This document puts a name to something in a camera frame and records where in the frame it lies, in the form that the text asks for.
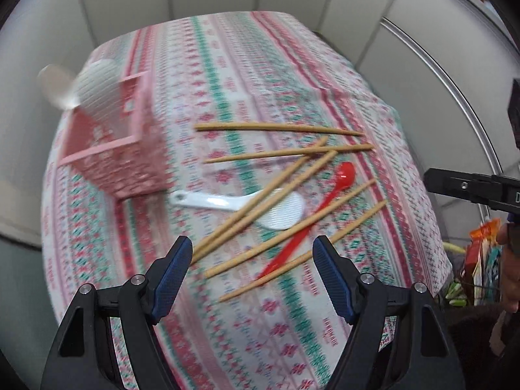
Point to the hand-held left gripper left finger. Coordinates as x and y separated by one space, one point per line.
174 278

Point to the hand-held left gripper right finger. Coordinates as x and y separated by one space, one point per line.
330 278

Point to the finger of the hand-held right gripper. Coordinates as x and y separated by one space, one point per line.
463 187

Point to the wooden chopstick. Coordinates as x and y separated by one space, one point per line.
357 217
308 172
280 128
292 168
284 153
349 194

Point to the white rice paddle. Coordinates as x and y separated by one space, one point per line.
99 89
280 215

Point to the red plastic spoon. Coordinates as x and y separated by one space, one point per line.
345 176

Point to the pink perforated basket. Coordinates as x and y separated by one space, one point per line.
130 162

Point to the person's right hand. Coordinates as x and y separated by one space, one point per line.
512 280

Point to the teal snack packet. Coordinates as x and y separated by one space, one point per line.
493 272

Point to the green packet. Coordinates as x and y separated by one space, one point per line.
457 294

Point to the dark fuzzy garment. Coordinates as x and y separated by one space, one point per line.
475 337

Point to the patterned red green tablecloth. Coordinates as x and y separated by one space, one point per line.
243 69

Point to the pale grey utensil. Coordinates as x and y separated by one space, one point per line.
57 87

